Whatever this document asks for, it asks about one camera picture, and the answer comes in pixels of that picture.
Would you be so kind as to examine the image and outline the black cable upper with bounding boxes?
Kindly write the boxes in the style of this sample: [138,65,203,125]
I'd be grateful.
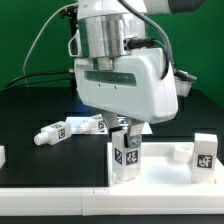
[6,70,76,88]

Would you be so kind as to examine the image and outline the white sheet with markers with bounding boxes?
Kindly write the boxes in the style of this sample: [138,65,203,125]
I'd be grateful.
[66,117,152,134]

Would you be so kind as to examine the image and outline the white left fence wall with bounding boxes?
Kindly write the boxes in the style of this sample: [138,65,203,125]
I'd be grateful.
[0,146,5,169]

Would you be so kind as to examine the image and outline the black cable lower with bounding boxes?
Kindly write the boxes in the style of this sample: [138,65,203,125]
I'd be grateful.
[0,77,73,93]

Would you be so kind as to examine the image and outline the black cable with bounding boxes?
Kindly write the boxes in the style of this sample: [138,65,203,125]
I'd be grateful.
[6,70,76,88]
[0,77,73,93]

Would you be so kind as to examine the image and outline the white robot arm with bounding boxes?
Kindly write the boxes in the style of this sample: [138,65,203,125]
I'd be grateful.
[68,0,206,148]

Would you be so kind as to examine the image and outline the white front fence wall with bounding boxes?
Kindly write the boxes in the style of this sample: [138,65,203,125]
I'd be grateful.
[0,185,224,216]

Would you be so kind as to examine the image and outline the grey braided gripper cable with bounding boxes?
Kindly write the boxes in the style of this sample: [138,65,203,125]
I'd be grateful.
[117,0,198,83]

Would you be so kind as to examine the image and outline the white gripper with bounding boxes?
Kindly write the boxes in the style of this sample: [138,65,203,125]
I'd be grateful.
[73,48,194,149]

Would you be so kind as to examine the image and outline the white fence wall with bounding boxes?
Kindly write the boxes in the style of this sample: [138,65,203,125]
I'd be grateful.
[0,146,5,169]
[0,185,224,216]

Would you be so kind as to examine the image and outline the grey camera cable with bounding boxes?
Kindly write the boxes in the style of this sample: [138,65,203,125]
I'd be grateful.
[22,3,79,88]

